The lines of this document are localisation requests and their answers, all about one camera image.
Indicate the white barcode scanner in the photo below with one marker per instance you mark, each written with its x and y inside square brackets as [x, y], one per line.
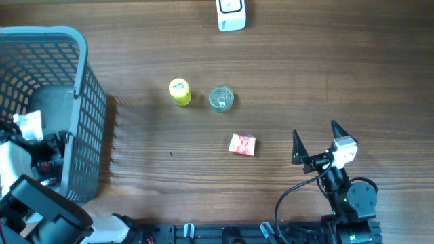
[231, 15]

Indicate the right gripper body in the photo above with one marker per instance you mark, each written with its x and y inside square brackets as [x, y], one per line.
[315, 162]

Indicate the black red snack packet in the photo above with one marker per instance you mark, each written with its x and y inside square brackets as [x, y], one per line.
[49, 172]

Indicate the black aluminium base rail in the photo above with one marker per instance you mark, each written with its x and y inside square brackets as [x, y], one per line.
[265, 233]

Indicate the silver top tin can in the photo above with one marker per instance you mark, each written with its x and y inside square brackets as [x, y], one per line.
[221, 99]

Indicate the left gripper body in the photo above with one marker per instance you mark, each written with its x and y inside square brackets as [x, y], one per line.
[47, 150]

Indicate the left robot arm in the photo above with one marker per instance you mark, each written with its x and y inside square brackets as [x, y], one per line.
[34, 213]

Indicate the red juice carton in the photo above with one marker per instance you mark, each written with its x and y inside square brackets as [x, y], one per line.
[243, 145]

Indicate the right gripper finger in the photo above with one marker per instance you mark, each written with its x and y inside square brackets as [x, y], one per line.
[299, 152]
[338, 131]

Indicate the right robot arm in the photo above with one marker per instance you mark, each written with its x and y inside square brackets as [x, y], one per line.
[352, 200]

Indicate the yellow lid jar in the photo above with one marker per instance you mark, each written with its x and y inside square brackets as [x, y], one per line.
[180, 91]

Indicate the grey plastic mesh basket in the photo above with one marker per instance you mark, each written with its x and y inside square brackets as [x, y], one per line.
[46, 69]

